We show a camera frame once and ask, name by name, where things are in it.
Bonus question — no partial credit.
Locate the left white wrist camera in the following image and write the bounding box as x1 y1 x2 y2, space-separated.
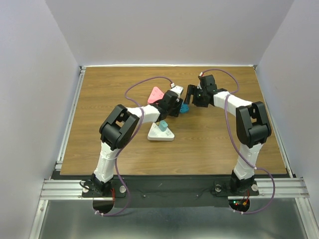
170 86 183 98

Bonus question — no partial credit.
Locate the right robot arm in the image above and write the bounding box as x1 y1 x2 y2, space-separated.
185 75 272 194

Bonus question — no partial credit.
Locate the aluminium frame rail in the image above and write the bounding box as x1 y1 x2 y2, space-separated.
28 65 87 239

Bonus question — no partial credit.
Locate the blue square plug adapter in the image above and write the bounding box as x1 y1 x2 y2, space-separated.
179 103 189 114

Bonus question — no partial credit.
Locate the pink triangular power strip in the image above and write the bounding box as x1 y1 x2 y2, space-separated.
148 87 164 104

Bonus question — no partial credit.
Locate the teal cube charger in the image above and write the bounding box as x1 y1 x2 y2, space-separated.
159 120 168 132

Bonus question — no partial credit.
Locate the white triangular power strip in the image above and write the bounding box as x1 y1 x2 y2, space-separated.
148 122 175 141

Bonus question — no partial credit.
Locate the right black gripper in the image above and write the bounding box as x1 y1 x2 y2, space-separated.
182 84 208 107

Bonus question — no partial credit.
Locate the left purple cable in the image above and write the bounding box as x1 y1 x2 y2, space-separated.
94 76 175 218

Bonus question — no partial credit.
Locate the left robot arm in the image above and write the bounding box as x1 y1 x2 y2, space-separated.
91 86 183 197

